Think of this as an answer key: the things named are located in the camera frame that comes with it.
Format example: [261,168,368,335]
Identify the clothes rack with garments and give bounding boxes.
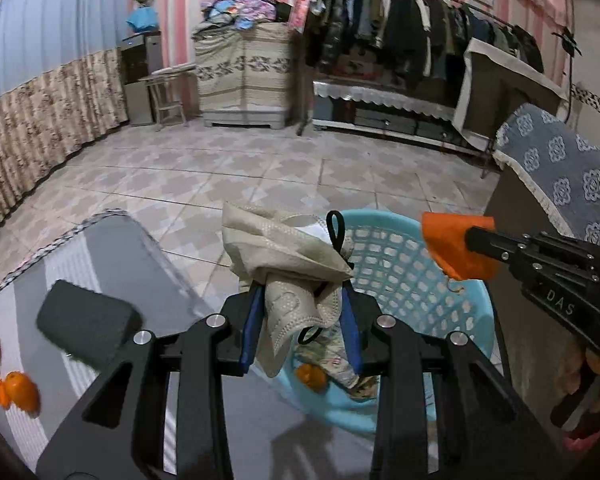
[292,0,545,137]

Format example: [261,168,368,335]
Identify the beige face mask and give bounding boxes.
[222,202,353,378]

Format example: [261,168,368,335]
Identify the small folding table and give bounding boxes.
[140,63,197,131]

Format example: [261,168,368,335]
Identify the turquoise plastic basket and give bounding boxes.
[271,209,495,436]

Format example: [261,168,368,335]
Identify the floral beige curtain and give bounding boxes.
[0,49,128,224]

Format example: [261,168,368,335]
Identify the pile of clothes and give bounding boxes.
[194,0,291,34]

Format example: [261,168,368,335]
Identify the person's right hand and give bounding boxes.
[550,339,600,431]

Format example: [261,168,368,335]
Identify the whole orange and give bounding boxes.
[0,372,41,414]

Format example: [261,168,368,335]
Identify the low tv bench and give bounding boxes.
[312,78,488,155]

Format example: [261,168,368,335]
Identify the water dispenser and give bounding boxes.
[119,30,163,126]

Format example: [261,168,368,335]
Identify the blue patterned cover cloth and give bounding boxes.
[493,103,600,246]

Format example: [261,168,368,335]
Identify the black flat case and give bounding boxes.
[36,280,143,370]

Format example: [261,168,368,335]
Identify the cloth covered cabinet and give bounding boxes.
[194,22,298,130]

